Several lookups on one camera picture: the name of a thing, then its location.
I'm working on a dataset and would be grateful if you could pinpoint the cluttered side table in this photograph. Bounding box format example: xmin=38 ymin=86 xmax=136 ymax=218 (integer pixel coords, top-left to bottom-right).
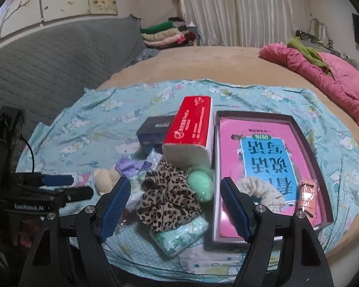
xmin=296 ymin=29 xmax=337 ymax=50

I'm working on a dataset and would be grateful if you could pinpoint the pink packaged hair tie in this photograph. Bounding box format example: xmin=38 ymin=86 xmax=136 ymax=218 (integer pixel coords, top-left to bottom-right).
xmin=297 ymin=177 xmax=320 ymax=219

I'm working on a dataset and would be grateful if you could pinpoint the leopard print scrunchie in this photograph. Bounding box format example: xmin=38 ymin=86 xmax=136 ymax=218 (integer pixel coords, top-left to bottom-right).
xmin=137 ymin=160 xmax=202 ymax=234

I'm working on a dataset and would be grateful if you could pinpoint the beige round bed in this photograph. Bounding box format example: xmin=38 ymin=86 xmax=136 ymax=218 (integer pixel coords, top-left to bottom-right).
xmin=96 ymin=45 xmax=359 ymax=276

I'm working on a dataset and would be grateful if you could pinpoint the pink box tray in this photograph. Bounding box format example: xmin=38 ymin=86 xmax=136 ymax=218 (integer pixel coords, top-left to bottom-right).
xmin=212 ymin=110 xmax=334 ymax=243

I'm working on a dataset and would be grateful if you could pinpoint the red tissue pack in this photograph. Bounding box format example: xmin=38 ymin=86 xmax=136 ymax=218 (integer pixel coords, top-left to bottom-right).
xmin=162 ymin=96 xmax=215 ymax=174

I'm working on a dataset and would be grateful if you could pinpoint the pink quilt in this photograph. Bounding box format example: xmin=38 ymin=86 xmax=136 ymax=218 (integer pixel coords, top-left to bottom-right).
xmin=259 ymin=43 xmax=359 ymax=141

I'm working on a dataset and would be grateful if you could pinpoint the purple packaged hair accessory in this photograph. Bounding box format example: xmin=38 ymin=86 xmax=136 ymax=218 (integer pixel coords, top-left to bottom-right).
xmin=116 ymin=158 xmax=147 ymax=177

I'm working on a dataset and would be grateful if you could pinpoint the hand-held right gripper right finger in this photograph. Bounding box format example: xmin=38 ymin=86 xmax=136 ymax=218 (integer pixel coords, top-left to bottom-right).
xmin=220 ymin=176 xmax=336 ymax=287

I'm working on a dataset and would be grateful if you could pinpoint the green powder puff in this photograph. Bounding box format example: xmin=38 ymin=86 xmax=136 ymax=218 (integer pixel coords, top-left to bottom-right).
xmin=186 ymin=166 xmax=214 ymax=203

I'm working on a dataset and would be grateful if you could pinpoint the dark floral cloth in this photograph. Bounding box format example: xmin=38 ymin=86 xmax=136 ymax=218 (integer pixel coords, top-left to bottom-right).
xmin=132 ymin=48 xmax=160 ymax=65

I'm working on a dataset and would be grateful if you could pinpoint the beige plush toy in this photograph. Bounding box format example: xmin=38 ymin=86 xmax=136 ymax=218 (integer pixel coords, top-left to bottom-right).
xmin=93 ymin=167 xmax=120 ymax=194

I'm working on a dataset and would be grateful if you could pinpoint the green printed tissue pack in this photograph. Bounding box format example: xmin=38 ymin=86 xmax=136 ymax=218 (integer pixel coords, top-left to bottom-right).
xmin=152 ymin=217 xmax=209 ymax=258

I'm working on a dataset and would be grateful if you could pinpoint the pile of folded clothes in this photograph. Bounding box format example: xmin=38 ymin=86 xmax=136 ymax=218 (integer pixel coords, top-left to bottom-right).
xmin=140 ymin=17 xmax=198 ymax=48

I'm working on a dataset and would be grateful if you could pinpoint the green cloth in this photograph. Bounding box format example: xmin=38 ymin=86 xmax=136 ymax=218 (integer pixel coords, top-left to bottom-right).
xmin=286 ymin=37 xmax=332 ymax=75

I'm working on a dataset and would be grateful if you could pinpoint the teal cartoon printed blanket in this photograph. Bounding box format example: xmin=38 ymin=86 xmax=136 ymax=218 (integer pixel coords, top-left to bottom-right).
xmin=16 ymin=79 xmax=359 ymax=287

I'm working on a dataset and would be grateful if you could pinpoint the clear plastic packet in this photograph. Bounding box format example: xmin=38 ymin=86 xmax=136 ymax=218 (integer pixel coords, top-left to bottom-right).
xmin=124 ymin=149 xmax=165 ymax=213

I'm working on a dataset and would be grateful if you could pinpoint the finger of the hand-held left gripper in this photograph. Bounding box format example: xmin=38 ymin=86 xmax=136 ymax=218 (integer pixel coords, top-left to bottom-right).
xmin=58 ymin=186 xmax=94 ymax=205
xmin=41 ymin=173 xmax=80 ymax=186

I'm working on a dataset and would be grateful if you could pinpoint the black cable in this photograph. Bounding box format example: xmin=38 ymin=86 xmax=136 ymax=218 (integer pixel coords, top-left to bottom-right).
xmin=19 ymin=134 xmax=35 ymax=173

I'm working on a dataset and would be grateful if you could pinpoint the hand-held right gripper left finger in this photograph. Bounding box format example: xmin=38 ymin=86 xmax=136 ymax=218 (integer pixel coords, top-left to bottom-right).
xmin=19 ymin=176 xmax=132 ymax=287

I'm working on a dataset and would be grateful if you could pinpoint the cream scrunchie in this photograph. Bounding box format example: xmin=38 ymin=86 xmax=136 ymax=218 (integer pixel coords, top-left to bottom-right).
xmin=236 ymin=177 xmax=285 ymax=213

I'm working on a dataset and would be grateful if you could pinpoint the dark blue small box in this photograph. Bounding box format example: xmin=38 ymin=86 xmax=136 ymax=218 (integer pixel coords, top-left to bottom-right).
xmin=137 ymin=115 xmax=176 ymax=154

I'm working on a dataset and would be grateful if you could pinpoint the white curtain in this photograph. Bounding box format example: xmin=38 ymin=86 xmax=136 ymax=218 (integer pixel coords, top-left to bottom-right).
xmin=175 ymin=0 xmax=306 ymax=48

